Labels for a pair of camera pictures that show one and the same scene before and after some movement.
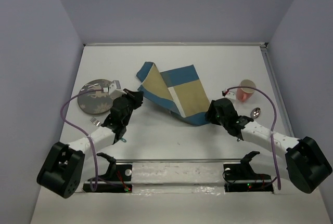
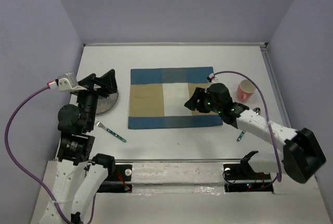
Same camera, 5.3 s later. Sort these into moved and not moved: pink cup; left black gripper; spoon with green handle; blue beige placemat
Moved: left black gripper; blue beige placemat
Not moved: spoon with green handle; pink cup
